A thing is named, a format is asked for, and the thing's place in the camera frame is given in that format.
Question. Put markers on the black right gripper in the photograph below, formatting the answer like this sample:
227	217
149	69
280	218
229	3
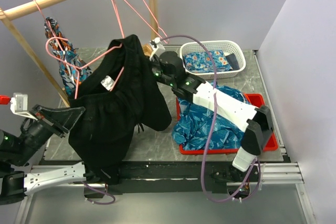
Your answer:
156	63

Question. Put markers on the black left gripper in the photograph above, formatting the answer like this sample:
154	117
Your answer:
64	118

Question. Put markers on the black shorts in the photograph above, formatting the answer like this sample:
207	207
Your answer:
120	95

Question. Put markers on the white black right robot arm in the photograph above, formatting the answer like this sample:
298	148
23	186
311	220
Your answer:
255	122

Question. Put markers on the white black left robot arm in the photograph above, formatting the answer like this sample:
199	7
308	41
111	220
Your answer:
17	184

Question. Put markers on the blue floral shorts in basket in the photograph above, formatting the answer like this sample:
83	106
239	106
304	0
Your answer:
200	62

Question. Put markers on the orange blue patterned shorts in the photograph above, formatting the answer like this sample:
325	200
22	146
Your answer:
64	51

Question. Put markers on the blue leaf-print shorts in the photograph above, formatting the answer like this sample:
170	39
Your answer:
194	126

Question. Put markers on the dark denim cloth in basket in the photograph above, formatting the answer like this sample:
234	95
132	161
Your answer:
232	60

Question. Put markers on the white plastic basket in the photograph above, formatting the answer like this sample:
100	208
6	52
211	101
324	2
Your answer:
225	45

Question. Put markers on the red plastic tray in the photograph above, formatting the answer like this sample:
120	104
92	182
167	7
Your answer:
256	100

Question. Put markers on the wooden clothes rack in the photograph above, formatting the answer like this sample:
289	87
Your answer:
7	16

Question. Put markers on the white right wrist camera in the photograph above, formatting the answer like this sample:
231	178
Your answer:
157	48

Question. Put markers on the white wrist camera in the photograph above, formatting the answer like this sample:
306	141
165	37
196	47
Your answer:
157	48
18	105

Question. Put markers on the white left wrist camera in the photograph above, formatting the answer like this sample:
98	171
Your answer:
18	105

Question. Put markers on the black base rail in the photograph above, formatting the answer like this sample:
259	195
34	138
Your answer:
172	177

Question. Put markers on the aluminium frame rail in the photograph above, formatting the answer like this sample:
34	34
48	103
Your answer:
281	197

